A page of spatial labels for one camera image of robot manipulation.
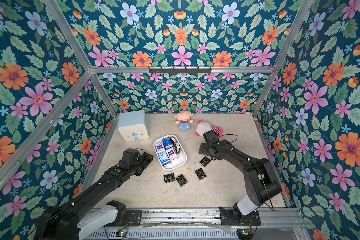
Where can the white plastic storage box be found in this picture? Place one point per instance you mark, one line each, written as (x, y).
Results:
(178, 163)

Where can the black wall hook rail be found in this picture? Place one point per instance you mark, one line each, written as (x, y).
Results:
(180, 70)

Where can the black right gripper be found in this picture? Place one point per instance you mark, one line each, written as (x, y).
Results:
(206, 145)

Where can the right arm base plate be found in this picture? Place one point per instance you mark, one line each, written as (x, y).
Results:
(233, 217)

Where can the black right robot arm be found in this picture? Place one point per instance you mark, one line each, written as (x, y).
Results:
(261, 181)

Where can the blue cartoon tissue pack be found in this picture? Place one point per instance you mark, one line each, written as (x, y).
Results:
(167, 143)

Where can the pink floral Tempo tissue pack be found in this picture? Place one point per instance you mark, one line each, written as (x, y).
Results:
(159, 147)

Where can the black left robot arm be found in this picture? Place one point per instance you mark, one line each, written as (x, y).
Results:
(71, 220)

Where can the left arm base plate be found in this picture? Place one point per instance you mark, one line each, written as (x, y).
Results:
(129, 218)

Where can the small blue-top drawer cabinet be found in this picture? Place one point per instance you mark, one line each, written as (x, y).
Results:
(133, 126)

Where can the baby doll plush toy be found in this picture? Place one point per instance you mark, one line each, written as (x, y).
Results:
(184, 120)

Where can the black Face tissue pack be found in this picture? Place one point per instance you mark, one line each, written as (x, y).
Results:
(200, 174)
(182, 181)
(205, 161)
(168, 178)
(176, 144)

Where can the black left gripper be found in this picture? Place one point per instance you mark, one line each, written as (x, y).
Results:
(145, 162)

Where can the white pink plush toy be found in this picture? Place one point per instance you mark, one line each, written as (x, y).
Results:
(204, 126)

